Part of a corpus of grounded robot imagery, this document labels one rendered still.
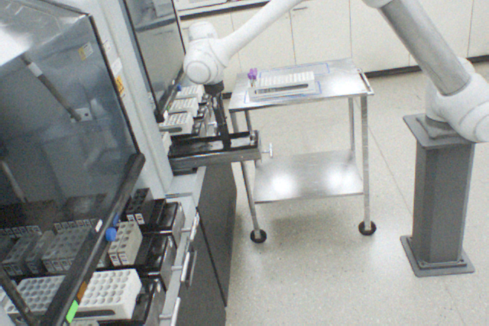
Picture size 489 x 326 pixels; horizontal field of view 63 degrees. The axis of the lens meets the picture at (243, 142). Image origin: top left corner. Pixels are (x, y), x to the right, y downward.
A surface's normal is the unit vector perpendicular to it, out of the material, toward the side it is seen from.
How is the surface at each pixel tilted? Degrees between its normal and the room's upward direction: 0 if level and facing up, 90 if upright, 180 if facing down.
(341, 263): 0
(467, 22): 90
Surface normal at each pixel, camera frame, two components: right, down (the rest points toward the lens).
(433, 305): -0.17, -0.86
